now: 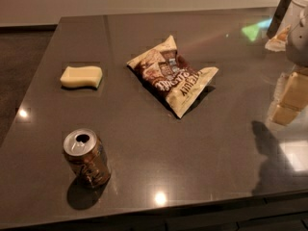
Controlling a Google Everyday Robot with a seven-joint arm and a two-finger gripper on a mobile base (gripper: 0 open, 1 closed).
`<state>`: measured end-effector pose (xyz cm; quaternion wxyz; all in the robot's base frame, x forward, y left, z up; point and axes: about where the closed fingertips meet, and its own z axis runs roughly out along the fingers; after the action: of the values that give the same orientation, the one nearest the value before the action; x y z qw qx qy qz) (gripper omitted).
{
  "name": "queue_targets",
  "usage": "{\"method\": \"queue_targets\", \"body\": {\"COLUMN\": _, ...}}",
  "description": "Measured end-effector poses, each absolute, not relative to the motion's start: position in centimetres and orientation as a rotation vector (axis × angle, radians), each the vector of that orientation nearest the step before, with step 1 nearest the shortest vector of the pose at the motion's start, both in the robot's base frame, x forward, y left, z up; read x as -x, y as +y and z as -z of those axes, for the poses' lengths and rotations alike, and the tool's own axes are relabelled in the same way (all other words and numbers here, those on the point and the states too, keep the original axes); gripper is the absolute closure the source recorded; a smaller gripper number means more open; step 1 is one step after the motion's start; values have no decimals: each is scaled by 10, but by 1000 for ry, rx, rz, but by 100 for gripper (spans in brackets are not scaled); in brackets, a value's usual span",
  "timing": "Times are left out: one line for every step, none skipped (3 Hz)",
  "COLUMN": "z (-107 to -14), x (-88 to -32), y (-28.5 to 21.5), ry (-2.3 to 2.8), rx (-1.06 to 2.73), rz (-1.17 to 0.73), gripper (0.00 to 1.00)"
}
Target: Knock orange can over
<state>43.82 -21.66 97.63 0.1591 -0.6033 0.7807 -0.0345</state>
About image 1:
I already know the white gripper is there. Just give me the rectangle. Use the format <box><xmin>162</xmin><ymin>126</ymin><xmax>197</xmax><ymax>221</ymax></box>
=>
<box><xmin>265</xmin><ymin>7</ymin><xmax>308</xmax><ymax>125</ymax></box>

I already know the orange soda can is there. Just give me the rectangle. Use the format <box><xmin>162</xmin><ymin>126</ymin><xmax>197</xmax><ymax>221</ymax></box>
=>
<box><xmin>63</xmin><ymin>128</ymin><xmax>111</xmax><ymax>189</ymax></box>

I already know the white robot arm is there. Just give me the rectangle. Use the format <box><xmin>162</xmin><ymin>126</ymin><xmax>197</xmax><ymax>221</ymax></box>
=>
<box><xmin>265</xmin><ymin>0</ymin><xmax>308</xmax><ymax>126</ymax></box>

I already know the brown and cream snack bag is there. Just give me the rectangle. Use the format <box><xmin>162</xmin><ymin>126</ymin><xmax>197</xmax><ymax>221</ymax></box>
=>
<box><xmin>127</xmin><ymin>36</ymin><xmax>218</xmax><ymax>118</ymax></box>

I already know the yellow sponge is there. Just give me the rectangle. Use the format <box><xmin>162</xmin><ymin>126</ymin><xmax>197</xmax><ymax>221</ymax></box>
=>
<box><xmin>60</xmin><ymin>65</ymin><xmax>103</xmax><ymax>89</ymax></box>

